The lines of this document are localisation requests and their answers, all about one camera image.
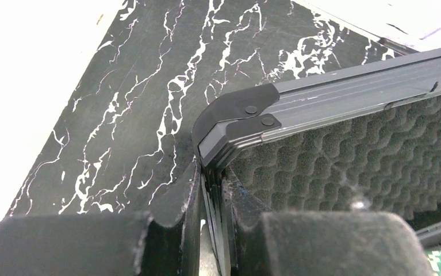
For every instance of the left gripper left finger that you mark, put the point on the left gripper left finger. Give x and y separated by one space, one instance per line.
162 239

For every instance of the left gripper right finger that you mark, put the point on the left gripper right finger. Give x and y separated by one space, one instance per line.
318 243

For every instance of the black poker set case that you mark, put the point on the black poker set case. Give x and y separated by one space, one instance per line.
364 138

